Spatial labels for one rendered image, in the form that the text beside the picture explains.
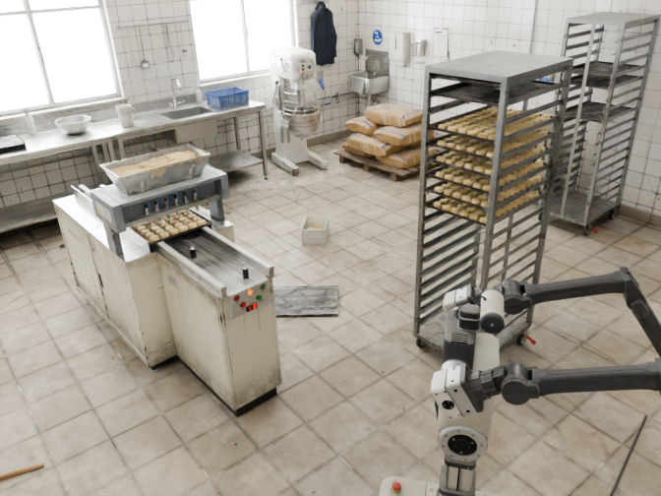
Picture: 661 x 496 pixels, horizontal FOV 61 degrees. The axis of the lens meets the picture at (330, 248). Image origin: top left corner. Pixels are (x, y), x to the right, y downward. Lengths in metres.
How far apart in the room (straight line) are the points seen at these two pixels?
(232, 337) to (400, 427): 1.06
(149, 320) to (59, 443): 0.81
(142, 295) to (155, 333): 0.29
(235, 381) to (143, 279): 0.82
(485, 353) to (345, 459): 1.42
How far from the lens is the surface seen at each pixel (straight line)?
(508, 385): 1.65
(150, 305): 3.58
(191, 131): 6.31
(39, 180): 6.58
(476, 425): 1.99
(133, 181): 3.31
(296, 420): 3.36
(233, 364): 3.16
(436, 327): 3.81
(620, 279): 2.06
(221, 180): 3.52
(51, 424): 3.76
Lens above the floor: 2.34
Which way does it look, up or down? 27 degrees down
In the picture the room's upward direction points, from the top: 2 degrees counter-clockwise
